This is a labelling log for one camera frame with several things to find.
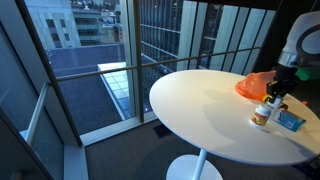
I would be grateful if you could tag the white table pedestal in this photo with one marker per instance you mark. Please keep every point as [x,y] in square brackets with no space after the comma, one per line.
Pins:
[200,163]

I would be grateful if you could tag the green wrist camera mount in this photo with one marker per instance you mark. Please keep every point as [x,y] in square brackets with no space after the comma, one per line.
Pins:
[308,73]

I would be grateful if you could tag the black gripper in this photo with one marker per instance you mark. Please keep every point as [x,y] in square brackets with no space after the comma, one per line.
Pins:
[283,81]

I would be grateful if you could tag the window corner post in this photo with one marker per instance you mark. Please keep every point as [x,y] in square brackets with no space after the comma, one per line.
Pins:
[50,73]

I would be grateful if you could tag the metal window handrail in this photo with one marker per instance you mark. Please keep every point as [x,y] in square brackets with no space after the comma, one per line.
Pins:
[200,57]
[36,113]
[96,73]

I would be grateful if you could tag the white pill bottle orange label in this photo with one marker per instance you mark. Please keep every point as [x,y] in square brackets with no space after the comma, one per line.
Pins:
[260,117]

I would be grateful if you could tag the blue and white carton box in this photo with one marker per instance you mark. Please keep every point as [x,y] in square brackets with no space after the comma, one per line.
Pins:
[289,121]

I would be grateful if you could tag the dark floor vent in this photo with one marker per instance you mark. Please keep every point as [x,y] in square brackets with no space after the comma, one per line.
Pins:
[162,131]

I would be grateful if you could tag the orange plastic carrier bag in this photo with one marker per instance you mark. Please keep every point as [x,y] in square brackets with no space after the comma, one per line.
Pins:
[253,86]

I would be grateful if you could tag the brown bottle yellow cap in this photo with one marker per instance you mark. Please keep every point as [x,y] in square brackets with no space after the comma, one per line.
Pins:
[265,99]

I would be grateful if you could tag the window frame mullion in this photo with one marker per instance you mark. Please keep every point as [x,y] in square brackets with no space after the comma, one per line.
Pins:
[136,50]

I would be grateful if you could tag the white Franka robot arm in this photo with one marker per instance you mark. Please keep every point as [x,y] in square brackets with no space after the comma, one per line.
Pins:
[300,36]

